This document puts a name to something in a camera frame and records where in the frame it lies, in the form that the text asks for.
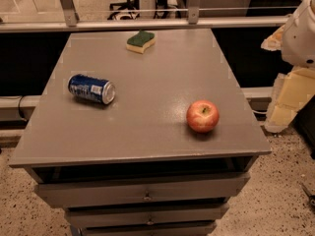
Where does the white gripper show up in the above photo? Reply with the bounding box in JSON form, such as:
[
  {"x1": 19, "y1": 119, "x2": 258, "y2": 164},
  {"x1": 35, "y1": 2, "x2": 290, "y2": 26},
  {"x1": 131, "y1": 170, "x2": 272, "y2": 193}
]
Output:
[{"x1": 261, "y1": 0, "x2": 315, "y2": 133}]

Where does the blue pepsi can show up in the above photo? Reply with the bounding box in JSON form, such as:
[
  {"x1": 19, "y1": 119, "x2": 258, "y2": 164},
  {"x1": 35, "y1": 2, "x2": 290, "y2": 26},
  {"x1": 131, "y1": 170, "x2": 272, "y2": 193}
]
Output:
[{"x1": 68, "y1": 74, "x2": 116, "y2": 104}]

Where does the red apple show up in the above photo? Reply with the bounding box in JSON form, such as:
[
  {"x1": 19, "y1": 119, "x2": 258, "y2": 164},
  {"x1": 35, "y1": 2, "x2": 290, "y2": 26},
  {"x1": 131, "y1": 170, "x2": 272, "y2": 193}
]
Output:
[{"x1": 186, "y1": 100, "x2": 220, "y2": 133}]

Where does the top grey drawer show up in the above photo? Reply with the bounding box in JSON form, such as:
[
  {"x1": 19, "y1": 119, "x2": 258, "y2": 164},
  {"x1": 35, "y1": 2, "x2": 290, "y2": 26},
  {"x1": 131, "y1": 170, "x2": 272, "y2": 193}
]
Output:
[{"x1": 34, "y1": 172, "x2": 250, "y2": 207}]

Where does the grey drawer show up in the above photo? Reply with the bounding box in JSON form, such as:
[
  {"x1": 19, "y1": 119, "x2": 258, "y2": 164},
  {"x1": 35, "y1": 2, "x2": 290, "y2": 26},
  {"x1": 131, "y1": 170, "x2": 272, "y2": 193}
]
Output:
[
  {"x1": 65, "y1": 203, "x2": 229, "y2": 228},
  {"x1": 83, "y1": 221, "x2": 217, "y2": 236},
  {"x1": 34, "y1": 172, "x2": 250, "y2": 207}
]

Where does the green yellow sponge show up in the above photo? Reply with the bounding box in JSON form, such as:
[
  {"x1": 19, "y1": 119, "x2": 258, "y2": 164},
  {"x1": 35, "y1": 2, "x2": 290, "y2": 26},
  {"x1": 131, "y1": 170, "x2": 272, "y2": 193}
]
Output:
[{"x1": 126, "y1": 30, "x2": 156, "y2": 54}]

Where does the black office chair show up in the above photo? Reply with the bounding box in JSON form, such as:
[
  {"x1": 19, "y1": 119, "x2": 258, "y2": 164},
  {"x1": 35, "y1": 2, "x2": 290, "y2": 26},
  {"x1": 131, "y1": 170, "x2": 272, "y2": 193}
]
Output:
[{"x1": 108, "y1": 0, "x2": 140, "y2": 21}]

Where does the grey drawer cabinet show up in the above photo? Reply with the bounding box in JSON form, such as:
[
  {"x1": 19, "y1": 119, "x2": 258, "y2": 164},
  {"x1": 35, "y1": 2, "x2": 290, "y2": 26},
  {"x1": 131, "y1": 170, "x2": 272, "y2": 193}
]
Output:
[{"x1": 8, "y1": 28, "x2": 273, "y2": 236}]

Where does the bottom grey drawer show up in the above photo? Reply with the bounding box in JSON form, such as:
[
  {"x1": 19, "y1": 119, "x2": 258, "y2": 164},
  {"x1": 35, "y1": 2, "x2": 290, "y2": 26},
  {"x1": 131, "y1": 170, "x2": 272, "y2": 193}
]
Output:
[{"x1": 83, "y1": 221, "x2": 217, "y2": 236}]

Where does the middle grey drawer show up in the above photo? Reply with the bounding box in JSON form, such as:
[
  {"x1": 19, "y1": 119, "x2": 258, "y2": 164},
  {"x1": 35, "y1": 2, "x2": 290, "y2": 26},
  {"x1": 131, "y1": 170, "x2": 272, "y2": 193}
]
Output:
[{"x1": 65, "y1": 203, "x2": 229, "y2": 228}]

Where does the grey floor pipe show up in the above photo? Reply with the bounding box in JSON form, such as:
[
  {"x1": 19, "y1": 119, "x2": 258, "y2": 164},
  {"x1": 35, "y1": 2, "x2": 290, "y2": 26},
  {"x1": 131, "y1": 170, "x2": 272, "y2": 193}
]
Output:
[{"x1": 0, "y1": 95, "x2": 40, "y2": 122}]

